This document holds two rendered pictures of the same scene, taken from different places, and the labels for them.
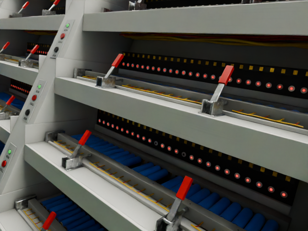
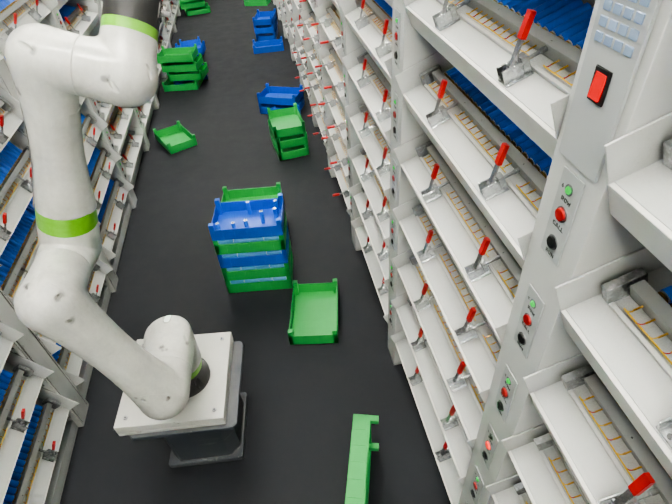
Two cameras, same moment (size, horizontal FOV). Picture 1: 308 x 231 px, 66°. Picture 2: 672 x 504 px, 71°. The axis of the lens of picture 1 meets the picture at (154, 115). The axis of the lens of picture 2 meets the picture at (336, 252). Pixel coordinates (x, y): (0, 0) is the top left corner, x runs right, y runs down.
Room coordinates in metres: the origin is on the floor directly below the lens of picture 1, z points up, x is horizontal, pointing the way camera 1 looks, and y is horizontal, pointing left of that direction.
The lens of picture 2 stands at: (-0.28, -0.34, 1.57)
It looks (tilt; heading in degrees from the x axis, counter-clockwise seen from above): 41 degrees down; 45
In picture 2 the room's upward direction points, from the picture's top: 5 degrees counter-clockwise
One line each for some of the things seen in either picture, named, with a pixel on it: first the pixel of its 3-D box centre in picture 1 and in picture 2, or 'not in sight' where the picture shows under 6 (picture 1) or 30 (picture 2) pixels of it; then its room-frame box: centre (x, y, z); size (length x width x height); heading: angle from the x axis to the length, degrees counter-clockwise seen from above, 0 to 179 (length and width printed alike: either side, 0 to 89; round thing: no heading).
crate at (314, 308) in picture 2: not in sight; (314, 310); (0.62, 0.70, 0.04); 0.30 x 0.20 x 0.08; 41
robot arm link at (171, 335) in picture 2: not in sight; (173, 352); (-0.01, 0.61, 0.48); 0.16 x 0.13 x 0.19; 49
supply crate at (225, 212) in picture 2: not in sight; (248, 216); (0.64, 1.08, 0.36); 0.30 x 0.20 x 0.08; 134
